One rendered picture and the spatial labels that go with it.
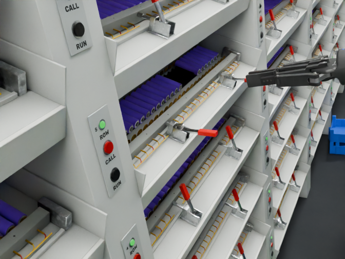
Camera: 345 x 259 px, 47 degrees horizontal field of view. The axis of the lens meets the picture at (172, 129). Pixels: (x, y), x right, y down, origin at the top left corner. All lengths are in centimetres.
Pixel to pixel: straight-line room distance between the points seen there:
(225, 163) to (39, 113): 66
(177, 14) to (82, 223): 43
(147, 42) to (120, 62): 9
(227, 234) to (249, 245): 26
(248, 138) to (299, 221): 95
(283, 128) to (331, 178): 78
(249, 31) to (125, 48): 53
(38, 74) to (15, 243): 21
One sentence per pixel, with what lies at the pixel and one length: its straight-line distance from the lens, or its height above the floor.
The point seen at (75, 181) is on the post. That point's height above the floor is 104.
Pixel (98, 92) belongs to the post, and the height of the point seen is 114.
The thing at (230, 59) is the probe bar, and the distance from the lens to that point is 105.
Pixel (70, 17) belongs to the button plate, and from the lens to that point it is 47.
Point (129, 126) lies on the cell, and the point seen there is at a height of 100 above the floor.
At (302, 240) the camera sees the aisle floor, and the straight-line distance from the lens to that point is 193.
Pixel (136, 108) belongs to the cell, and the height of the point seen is 101.
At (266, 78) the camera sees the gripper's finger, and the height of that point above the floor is 99.
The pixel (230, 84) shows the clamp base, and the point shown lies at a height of 97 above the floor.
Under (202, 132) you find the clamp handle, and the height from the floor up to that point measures 98.
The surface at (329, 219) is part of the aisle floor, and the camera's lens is 205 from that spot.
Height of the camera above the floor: 131
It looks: 26 degrees down
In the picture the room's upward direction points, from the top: 9 degrees counter-clockwise
